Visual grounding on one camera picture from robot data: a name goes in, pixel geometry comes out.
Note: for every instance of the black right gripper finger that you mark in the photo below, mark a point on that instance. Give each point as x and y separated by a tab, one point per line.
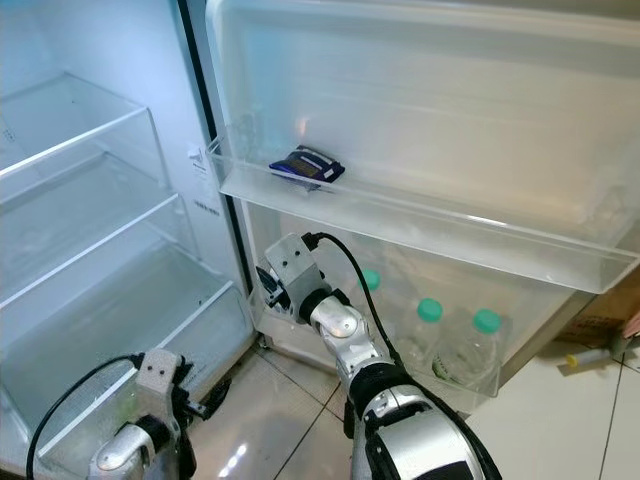
265	296
261	272

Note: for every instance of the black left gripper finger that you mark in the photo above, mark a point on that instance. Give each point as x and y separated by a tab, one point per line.
216	391
221	402

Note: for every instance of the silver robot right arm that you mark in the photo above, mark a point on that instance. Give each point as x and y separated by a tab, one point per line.
340	325

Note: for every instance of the clear fridge shelf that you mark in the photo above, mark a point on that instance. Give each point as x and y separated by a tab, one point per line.
100	246
80	140

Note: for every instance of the silver fridge body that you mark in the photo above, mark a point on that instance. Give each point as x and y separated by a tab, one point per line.
120	50

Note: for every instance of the clear crisper drawer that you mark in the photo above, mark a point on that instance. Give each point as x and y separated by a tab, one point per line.
130	350

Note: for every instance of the green capped clear bottle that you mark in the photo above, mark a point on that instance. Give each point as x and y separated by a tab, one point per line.
370	281
487	321
430	310

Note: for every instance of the dark blue snack packet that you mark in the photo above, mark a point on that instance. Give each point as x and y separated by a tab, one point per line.
307	167

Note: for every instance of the long clear door bin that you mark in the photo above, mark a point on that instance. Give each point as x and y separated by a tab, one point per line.
440	238

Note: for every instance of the large printed cardboard box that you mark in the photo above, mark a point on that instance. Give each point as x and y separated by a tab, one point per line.
595	325

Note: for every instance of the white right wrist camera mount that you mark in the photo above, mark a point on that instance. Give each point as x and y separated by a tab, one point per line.
295	268

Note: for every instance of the white fridge door switch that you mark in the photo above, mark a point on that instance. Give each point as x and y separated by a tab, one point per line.
195	158

